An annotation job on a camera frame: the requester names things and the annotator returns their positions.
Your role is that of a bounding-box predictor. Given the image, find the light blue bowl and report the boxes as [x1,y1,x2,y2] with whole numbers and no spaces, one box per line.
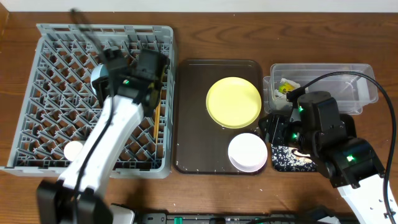
[90,64,109,95]

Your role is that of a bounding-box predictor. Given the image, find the white tissue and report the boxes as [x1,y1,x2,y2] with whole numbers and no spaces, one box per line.
[273,86,292,110]

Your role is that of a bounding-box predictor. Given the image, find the white bowl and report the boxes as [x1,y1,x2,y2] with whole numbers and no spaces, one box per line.
[228,133,268,173]

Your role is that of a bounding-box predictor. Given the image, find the green snack wrapper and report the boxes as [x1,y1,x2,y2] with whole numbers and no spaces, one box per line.
[278,78,301,95]

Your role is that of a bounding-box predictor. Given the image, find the wooden chopstick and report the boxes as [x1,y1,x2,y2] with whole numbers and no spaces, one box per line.
[153,102,160,139]
[155,101,162,144]

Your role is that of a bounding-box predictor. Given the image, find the yellow plate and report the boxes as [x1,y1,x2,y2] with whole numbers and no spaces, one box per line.
[206,77,262,129]

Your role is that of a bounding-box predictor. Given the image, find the white cup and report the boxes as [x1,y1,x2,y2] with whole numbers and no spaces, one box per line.
[63,141,85,161]

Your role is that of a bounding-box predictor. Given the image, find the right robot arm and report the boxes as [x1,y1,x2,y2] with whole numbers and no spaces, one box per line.
[259,91,397,223]

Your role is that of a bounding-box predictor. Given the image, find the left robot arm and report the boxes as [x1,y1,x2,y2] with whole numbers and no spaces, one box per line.
[37,47,170,223]

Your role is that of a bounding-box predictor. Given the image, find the grey dishwasher rack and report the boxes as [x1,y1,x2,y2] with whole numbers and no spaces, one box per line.
[2,24,178,179]

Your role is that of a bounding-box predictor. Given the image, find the black tray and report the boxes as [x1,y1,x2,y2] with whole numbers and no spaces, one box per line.
[262,112,356,172]

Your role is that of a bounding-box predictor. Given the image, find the spilled rice scraps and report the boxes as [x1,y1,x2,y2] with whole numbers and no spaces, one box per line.
[271,145,317,172]

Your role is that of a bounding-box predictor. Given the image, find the dark brown serving tray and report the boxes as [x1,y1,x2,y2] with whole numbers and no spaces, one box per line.
[172,59,263,175]

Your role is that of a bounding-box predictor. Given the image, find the clear plastic bin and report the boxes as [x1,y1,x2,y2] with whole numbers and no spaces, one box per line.
[263,63,379,115]

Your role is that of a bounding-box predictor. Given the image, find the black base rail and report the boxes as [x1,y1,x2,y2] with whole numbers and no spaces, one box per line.
[136,205,352,224]

